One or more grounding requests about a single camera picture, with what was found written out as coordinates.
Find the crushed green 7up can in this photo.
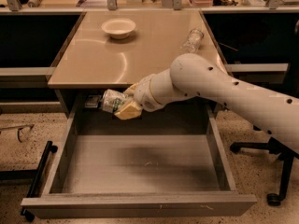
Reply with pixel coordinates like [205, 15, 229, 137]
[101, 89, 129, 113]

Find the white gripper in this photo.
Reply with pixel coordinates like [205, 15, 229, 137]
[114, 74, 163, 120]

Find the white tag inside cabinet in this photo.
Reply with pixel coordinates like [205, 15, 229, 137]
[85, 95, 101, 108]

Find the clear plastic water bottle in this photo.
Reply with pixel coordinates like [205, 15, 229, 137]
[180, 29, 204, 54]

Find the grey cabinet with tan top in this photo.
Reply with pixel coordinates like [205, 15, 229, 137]
[49, 9, 224, 114]

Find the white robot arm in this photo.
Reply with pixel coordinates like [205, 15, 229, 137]
[115, 53, 299, 151]

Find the black office chair base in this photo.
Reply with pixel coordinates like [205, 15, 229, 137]
[229, 137, 299, 207]

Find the open grey top drawer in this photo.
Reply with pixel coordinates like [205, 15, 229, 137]
[21, 100, 256, 218]

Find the black drawer handle bar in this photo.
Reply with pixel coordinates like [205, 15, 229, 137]
[21, 141, 58, 222]

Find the white paper bowl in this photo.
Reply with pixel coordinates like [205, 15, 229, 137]
[101, 18, 135, 39]

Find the metal wire floor stand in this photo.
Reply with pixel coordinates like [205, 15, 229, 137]
[0, 124, 34, 143]

